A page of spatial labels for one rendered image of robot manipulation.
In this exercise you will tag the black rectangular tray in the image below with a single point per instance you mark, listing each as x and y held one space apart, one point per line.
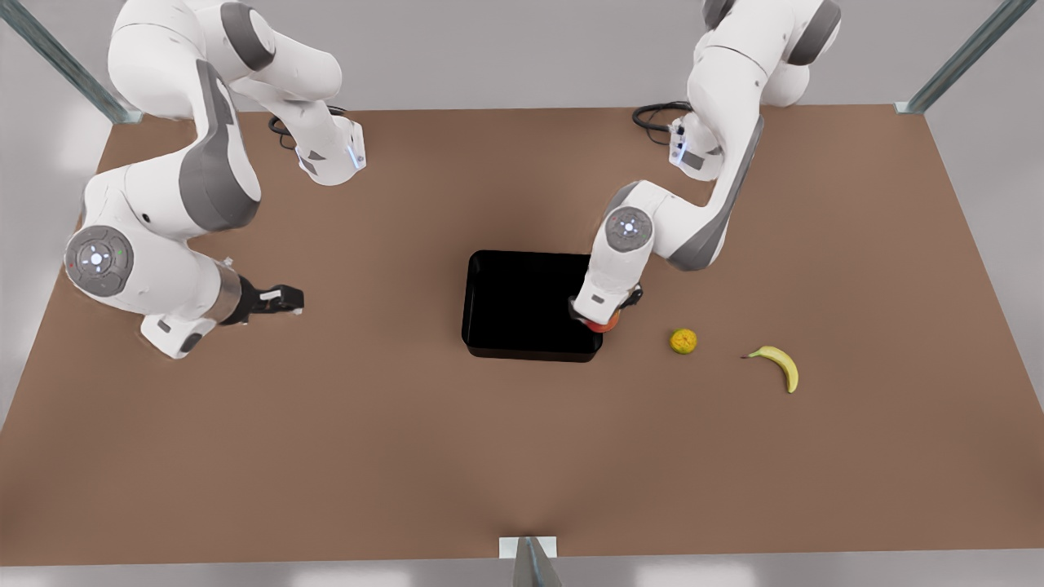
522 306

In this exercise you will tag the yellow orange fruit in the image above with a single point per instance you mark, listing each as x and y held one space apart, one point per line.
683 341

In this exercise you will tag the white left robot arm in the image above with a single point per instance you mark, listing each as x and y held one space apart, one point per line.
718 114

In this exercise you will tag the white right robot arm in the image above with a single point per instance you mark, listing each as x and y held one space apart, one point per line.
163 196

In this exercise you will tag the silver frame post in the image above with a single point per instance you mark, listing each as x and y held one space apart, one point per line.
962 57
530 561
65 61

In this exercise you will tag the red apple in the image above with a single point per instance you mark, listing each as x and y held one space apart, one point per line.
604 323

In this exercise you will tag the yellow banana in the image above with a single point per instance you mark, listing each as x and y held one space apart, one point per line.
780 362

